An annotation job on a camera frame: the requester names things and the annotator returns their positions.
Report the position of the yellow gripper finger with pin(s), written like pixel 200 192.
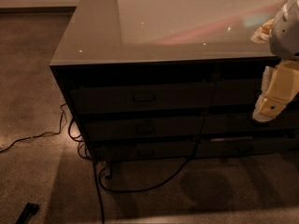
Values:
pixel 267 109

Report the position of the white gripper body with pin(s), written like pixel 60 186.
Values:
pixel 286 36

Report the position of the drawer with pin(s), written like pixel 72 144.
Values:
pixel 139 128
pixel 244 146
pixel 104 100
pixel 145 151
pixel 237 92
pixel 243 123

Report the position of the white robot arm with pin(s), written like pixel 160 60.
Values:
pixel 282 33

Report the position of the dark drawer cabinet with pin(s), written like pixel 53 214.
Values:
pixel 115 43

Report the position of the black object on floor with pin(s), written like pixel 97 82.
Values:
pixel 28 211

